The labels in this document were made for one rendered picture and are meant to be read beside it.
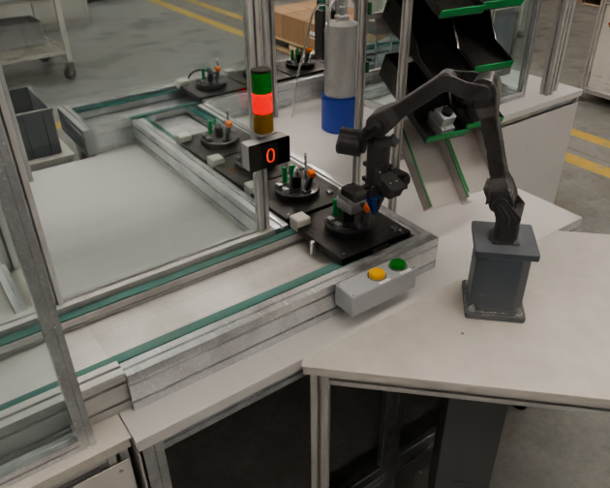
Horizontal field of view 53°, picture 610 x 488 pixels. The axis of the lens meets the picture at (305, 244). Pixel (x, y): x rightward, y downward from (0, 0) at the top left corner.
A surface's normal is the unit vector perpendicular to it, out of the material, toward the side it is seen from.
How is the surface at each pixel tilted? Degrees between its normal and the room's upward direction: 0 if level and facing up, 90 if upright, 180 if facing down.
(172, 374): 90
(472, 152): 45
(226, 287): 0
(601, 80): 90
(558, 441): 0
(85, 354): 0
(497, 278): 90
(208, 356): 90
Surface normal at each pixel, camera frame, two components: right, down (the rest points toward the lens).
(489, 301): -0.16, 0.54
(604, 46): -0.81, 0.32
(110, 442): -0.01, -0.84
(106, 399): 0.58, 0.44
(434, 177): 0.29, -0.25
